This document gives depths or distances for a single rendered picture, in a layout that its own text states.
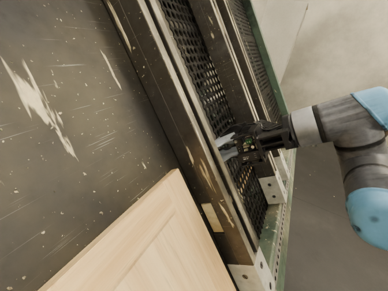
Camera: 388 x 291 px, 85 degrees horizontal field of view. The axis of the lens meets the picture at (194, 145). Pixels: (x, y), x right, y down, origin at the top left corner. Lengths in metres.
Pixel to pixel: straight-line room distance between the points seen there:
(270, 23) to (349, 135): 3.66
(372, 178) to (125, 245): 0.35
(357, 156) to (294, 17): 3.63
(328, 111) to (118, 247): 0.40
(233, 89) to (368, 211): 0.58
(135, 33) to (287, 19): 3.65
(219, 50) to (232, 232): 0.58
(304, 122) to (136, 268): 0.37
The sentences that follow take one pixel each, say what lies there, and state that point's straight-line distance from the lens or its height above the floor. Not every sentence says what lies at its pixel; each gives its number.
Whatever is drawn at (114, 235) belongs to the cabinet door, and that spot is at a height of 1.21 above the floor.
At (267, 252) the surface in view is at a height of 0.90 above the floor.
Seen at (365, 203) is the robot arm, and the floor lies 1.31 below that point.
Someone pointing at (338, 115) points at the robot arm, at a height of 1.38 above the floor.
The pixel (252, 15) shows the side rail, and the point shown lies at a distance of 1.83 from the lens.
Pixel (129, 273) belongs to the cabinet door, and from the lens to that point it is 0.35.
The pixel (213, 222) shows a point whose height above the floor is 1.09.
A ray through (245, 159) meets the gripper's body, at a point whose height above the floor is 1.24.
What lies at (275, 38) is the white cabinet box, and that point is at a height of 1.53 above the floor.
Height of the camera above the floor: 1.46
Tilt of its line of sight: 29 degrees down
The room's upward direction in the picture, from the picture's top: 11 degrees clockwise
